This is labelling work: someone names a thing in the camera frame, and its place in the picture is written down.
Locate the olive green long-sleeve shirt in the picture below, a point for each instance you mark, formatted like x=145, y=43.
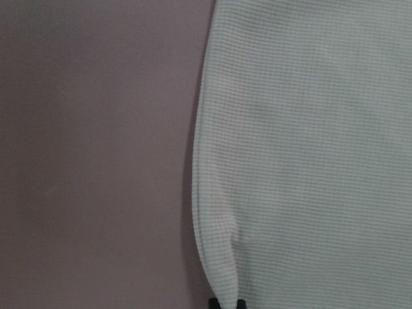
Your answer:
x=301, y=168

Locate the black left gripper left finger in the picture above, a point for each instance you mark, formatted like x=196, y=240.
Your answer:
x=213, y=303

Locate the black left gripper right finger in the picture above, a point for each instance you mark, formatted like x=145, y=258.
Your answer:
x=240, y=304

